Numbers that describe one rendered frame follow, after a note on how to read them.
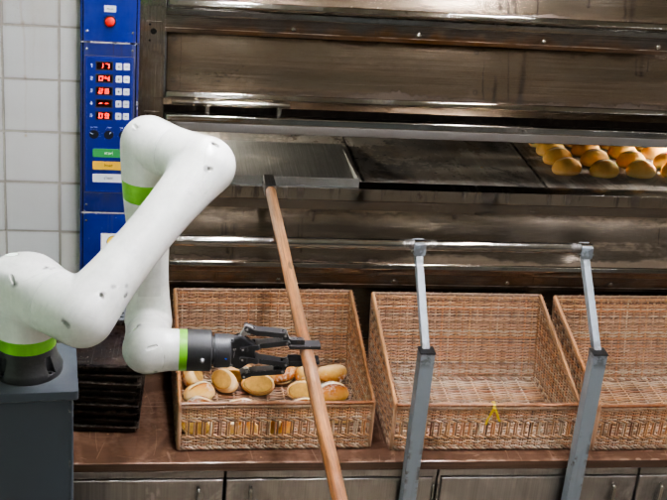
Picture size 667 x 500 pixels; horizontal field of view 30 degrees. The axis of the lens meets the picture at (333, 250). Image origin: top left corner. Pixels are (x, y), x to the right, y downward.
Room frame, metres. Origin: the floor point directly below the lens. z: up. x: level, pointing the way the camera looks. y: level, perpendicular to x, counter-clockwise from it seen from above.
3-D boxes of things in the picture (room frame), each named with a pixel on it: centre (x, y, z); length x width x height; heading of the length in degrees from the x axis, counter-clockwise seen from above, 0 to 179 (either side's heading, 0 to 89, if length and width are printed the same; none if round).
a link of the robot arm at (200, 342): (2.41, 0.27, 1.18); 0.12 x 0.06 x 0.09; 9
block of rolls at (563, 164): (4.08, -0.86, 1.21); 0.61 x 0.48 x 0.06; 10
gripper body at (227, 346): (2.42, 0.20, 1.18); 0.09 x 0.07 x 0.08; 99
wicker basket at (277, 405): (3.19, 0.16, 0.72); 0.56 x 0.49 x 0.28; 101
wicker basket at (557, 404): (3.28, -0.44, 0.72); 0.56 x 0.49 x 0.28; 100
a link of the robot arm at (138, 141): (2.51, 0.41, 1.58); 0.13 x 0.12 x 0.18; 55
